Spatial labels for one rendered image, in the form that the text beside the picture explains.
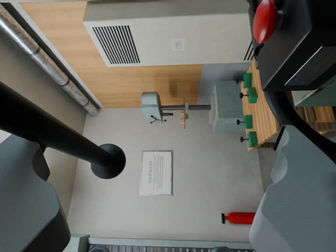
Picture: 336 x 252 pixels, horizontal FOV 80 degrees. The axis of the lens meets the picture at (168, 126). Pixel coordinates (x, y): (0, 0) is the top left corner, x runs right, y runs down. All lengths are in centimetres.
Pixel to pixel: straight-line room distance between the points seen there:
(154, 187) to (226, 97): 158
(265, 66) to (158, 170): 286
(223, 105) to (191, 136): 99
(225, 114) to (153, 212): 165
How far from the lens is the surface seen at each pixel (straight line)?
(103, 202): 319
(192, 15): 159
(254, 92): 167
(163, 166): 302
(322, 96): 25
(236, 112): 232
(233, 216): 289
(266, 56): 20
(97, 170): 20
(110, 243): 310
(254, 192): 313
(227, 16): 162
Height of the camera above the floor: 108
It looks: 4 degrees up
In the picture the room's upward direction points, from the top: 91 degrees counter-clockwise
